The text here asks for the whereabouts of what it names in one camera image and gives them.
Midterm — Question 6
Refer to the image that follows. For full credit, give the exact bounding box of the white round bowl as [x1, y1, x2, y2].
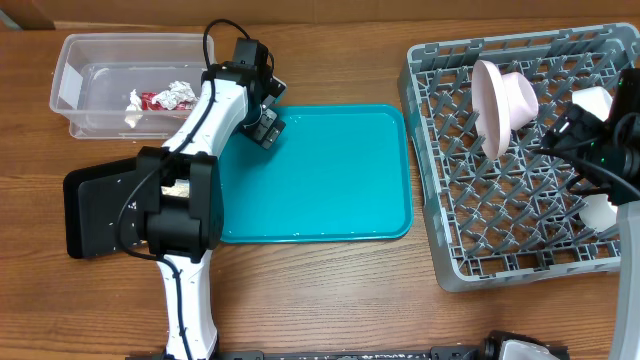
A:
[571, 86, 613, 122]

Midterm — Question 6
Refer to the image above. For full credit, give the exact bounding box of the pink bowl with food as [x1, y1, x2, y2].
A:
[502, 72, 539, 130]

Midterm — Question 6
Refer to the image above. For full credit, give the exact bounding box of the white cup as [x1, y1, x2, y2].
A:
[579, 194, 617, 232]

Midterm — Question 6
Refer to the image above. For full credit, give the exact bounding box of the white round plate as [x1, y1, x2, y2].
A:
[471, 60, 511, 161]

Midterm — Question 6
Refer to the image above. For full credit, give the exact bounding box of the white tissue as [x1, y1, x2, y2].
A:
[151, 81, 199, 110]

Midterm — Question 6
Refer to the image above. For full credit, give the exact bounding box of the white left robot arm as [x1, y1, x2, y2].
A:
[125, 38, 286, 359]

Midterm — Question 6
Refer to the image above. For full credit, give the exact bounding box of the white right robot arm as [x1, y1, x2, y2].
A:
[535, 68, 639, 360]

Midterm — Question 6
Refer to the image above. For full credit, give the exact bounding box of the grey dishwasher rack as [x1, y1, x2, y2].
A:
[398, 23, 639, 292]

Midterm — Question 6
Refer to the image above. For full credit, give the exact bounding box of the clear plastic waste bin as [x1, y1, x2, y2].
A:
[49, 33, 205, 139]

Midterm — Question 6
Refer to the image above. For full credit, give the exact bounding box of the teal serving tray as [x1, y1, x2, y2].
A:
[220, 104, 413, 244]

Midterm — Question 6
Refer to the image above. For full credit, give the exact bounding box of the black plastic tray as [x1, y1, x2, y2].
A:
[63, 157, 138, 259]

